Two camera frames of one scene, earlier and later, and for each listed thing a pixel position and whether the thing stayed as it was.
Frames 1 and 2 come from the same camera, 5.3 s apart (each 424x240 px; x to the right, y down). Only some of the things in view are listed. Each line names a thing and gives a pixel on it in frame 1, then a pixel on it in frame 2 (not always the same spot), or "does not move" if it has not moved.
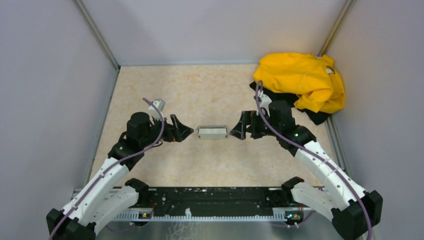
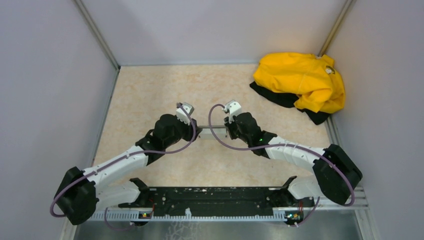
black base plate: x=219 y=200 does not move
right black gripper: x=253 y=119 to x=229 y=127
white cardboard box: x=212 y=131 does not move
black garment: x=290 y=98 does not move
